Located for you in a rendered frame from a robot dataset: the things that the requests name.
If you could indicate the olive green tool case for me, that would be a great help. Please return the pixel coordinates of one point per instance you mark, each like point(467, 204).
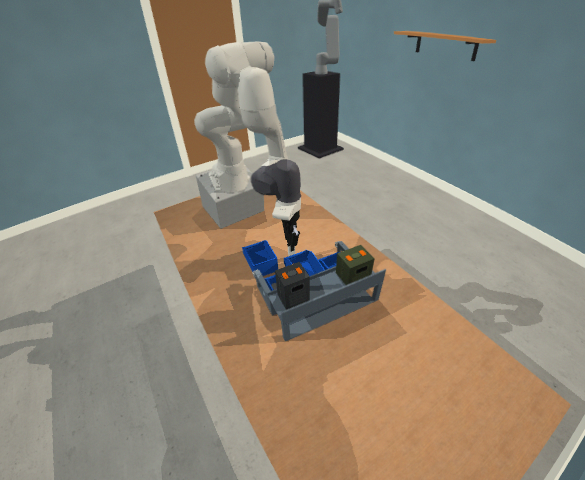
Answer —
point(354, 264)

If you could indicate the blue open-front bin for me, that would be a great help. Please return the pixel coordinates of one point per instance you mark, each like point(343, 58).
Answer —
point(270, 280)
point(328, 261)
point(260, 256)
point(307, 259)

